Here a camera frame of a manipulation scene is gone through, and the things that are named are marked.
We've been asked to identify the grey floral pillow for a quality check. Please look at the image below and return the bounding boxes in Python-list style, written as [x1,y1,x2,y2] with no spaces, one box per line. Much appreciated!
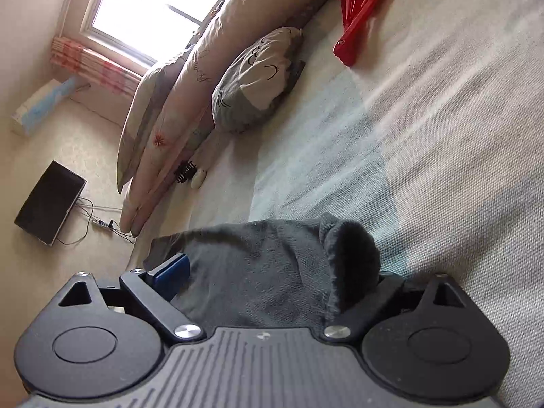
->
[116,55,186,193]

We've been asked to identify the folded floral pink quilt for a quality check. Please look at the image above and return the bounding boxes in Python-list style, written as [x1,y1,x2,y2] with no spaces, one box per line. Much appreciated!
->
[118,0,313,235]

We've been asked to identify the bright window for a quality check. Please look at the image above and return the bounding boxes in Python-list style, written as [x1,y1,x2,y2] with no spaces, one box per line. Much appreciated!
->
[81,0,224,66]

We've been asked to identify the pink checked left curtain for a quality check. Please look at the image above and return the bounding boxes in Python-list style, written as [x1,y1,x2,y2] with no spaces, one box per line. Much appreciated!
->
[51,36,142,98]

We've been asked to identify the white wall air conditioner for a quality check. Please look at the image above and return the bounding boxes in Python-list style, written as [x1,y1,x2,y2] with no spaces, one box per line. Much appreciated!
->
[10,75,90,136]

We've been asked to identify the white earbuds case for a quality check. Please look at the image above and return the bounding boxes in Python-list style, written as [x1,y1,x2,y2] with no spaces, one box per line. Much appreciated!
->
[190,169,207,190]

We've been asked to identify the wall mounted black television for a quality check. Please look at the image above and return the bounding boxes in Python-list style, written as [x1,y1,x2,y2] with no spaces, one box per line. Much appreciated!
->
[14,160,87,247]

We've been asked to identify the white wall power strip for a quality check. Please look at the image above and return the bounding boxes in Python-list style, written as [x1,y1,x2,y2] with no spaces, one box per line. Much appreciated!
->
[91,217,114,232]

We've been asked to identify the black hair claw clip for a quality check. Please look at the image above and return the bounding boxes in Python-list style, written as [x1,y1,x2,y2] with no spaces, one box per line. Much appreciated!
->
[174,160,198,184]

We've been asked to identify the striped pastel bed sheet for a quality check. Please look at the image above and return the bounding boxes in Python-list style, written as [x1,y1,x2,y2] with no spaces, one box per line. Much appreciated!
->
[131,0,543,407]

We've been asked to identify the dark grey trousers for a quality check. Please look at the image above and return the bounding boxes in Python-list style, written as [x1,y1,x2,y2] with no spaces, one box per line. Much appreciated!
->
[144,213,381,333]

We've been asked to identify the bundled grey white cloth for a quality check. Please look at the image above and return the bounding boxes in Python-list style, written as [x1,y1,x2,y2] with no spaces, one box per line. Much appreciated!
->
[212,27,305,133]

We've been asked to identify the red folding fan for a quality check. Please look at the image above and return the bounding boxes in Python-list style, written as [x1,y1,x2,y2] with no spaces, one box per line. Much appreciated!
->
[333,0,383,66]

